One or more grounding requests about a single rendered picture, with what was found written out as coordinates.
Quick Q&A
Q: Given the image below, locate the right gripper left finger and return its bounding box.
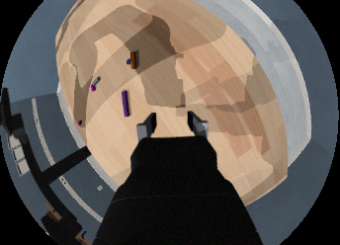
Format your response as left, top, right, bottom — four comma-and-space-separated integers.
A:
135, 113, 157, 141

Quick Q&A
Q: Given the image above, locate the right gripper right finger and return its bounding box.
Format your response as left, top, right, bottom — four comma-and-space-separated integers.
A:
187, 111, 209, 138

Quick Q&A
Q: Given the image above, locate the orange rod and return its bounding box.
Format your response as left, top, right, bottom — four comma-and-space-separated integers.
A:
130, 51, 137, 69

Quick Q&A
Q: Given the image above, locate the purple rod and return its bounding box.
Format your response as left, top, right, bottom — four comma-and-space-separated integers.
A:
122, 91, 130, 118

